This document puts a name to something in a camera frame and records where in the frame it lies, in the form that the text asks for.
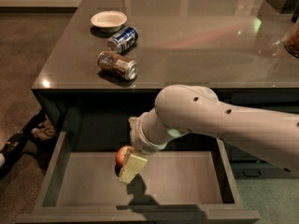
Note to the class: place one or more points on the open grey top drawer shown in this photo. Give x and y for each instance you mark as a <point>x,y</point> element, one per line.
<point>191,182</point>

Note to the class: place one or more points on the brown jar on counter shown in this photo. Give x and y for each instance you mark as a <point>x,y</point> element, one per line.
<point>291,42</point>

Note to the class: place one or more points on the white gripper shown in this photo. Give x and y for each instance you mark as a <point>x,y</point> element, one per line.
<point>140,139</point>

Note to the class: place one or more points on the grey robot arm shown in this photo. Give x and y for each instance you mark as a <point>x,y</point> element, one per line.
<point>178,110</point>

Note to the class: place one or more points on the red apple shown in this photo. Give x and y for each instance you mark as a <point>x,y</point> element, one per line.
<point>120,154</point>

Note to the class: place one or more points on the dark counter cabinet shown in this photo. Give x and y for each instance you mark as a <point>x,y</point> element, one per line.
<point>231,46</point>

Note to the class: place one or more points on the brown silver soda can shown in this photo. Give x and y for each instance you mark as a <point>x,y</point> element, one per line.
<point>117,65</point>

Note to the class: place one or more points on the white bowl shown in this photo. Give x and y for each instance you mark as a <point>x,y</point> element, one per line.
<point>109,21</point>

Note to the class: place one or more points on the blue soda can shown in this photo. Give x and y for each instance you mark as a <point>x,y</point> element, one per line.
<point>123,40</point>

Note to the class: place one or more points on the closed lower drawer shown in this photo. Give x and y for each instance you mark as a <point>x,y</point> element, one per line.
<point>258,170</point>

